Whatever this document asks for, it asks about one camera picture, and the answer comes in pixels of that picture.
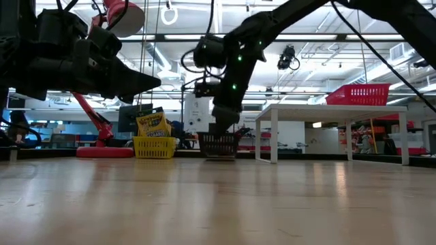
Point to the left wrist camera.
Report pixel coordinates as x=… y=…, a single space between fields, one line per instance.
x=61 y=27

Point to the thin yellow pole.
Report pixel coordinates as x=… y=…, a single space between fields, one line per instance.
x=369 y=109

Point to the person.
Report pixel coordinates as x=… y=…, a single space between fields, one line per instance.
x=389 y=144
x=18 y=122
x=177 y=127

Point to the white perforated shelf riser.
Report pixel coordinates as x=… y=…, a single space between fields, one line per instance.
x=323 y=112

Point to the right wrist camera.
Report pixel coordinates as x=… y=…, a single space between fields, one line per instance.
x=206 y=90

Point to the black ceiling spotlight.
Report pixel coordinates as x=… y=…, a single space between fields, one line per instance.
x=286 y=56
x=421 y=63

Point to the black computer monitor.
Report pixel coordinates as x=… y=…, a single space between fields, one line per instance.
x=126 y=119

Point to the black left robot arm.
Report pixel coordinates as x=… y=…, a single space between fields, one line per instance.
x=13 y=41

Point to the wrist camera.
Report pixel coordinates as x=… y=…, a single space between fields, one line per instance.
x=206 y=90
x=61 y=27

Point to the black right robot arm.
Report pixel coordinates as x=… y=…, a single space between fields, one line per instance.
x=289 y=13

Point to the black background robot arm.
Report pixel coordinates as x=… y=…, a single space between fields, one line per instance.
x=243 y=131

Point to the black plastic basket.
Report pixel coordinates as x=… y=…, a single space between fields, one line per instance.
x=218 y=146

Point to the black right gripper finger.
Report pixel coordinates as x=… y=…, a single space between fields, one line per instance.
x=225 y=127

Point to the yellow plastic basket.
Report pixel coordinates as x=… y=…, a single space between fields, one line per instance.
x=153 y=148

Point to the red plastic basket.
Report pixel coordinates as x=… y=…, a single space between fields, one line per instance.
x=357 y=95

